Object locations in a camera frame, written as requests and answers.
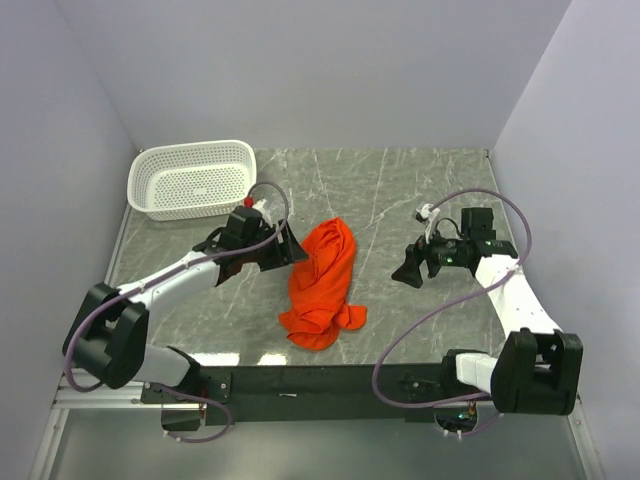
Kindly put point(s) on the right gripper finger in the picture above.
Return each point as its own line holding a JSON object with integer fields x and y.
{"x": 414, "y": 254}
{"x": 409, "y": 274}

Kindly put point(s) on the white perforated plastic basket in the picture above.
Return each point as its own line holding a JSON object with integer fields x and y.
{"x": 191, "y": 180}

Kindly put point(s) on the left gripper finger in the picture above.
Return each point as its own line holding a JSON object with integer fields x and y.
{"x": 293, "y": 252}
{"x": 274, "y": 256}

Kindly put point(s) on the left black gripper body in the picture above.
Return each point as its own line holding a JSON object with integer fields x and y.
{"x": 264, "y": 233}

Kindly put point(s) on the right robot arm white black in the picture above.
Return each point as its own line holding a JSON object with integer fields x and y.
{"x": 538, "y": 368}

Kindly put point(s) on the orange t-shirt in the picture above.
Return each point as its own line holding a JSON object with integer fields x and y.
{"x": 318, "y": 289}

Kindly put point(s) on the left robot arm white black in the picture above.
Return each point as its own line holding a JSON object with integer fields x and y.
{"x": 109, "y": 336}

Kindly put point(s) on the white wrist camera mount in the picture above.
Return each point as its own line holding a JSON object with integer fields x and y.
{"x": 427, "y": 214}
{"x": 261, "y": 206}

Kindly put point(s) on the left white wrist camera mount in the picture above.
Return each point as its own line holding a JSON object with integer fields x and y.
{"x": 261, "y": 206}

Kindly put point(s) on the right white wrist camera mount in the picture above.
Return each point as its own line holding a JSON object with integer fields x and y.
{"x": 427, "y": 214}

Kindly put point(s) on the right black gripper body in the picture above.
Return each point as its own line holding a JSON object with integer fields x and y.
{"x": 443, "y": 253}

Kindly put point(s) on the black base crossbar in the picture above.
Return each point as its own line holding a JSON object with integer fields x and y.
{"x": 335, "y": 392}

